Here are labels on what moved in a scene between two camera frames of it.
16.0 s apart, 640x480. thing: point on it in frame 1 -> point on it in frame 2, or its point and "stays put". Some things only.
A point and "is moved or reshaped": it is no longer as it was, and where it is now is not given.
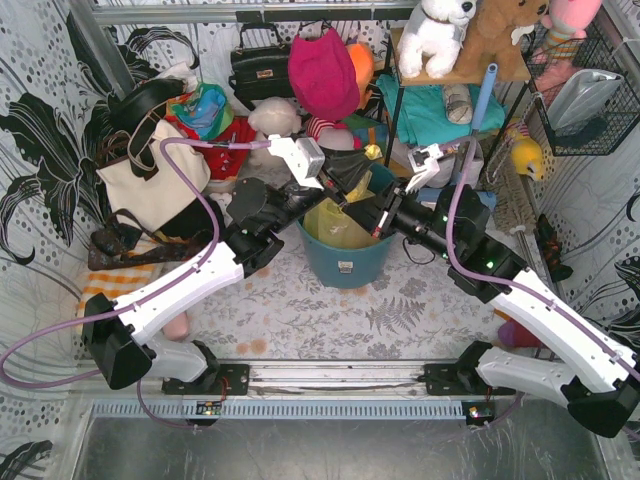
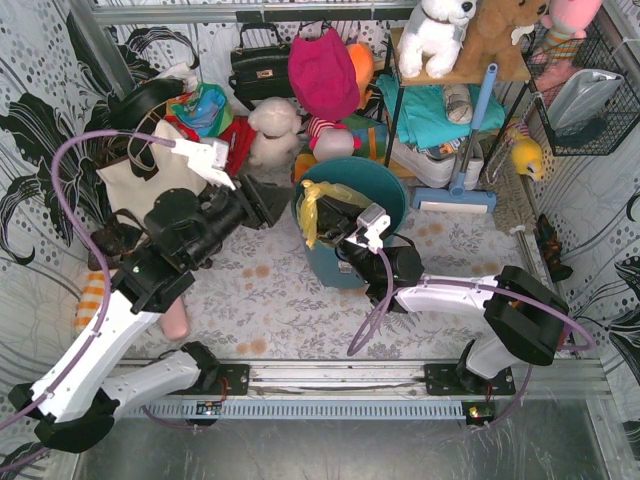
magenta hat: [322, 76] stays put
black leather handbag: [260, 72] stays put
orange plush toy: [364, 64] stays put
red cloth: [223, 163] stays put
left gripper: [329, 185] -> [255, 202]
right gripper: [389, 210] -> [338, 233]
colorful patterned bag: [206, 108] stays put
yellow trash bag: [327, 222] is moved or reshaped
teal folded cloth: [422, 114] stays put
